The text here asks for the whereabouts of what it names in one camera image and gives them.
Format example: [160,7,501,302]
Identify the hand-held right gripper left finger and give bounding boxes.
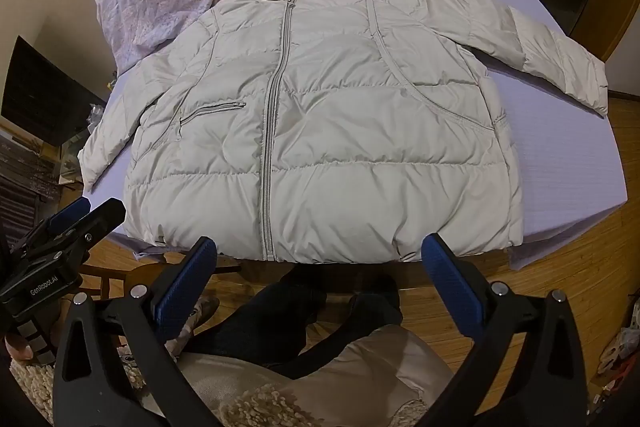
[52,234,221,427]

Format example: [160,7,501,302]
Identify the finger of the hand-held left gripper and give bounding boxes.
[19,197,92,254]
[30,198,127,259]

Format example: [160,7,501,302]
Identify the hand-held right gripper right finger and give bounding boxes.
[420,233,588,427]

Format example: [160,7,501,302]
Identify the beige puffer jacket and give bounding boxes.
[79,0,610,264]

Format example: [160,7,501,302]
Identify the person's left hand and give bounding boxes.
[4,336,35,362]

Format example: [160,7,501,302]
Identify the cluttered low shelf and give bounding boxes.
[0,117,93,212]

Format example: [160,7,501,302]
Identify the person's dark trouser legs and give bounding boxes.
[200,264,402,369]

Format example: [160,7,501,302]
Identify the black flat screen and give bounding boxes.
[0,36,107,148]

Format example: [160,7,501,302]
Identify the lilac bed sheet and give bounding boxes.
[82,0,628,273]

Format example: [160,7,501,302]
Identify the pile of plastic bags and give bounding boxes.
[597,297,640,380]

